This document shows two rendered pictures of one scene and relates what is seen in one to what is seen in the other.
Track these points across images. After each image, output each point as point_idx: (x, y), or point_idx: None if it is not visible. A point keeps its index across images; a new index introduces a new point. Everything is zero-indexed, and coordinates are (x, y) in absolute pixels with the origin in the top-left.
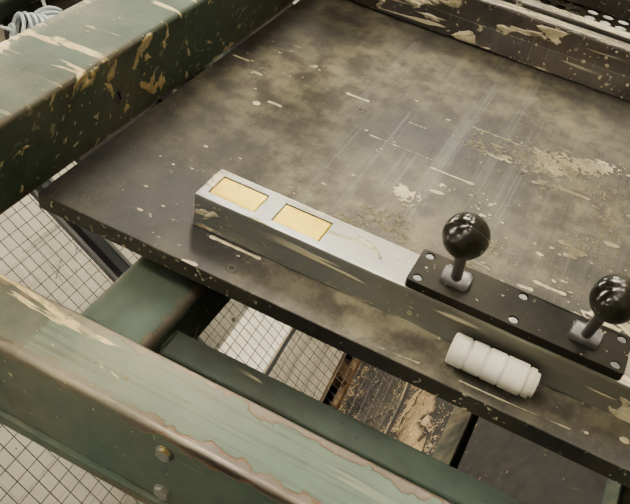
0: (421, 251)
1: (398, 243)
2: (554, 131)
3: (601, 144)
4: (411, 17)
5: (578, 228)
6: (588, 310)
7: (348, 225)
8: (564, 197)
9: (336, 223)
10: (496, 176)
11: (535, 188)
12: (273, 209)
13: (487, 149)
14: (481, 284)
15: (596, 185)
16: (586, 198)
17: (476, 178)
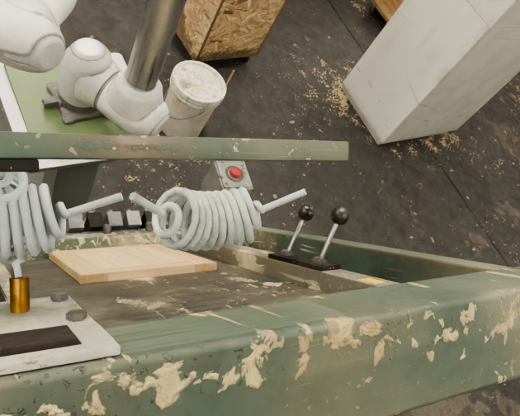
0: (300, 296)
1: None
2: (113, 312)
3: (96, 305)
4: None
5: (199, 291)
6: (247, 281)
7: (347, 277)
8: (181, 297)
9: (353, 278)
10: (205, 305)
11: (190, 300)
12: (384, 283)
13: (184, 312)
14: (309, 261)
15: (149, 297)
16: (168, 295)
17: (219, 306)
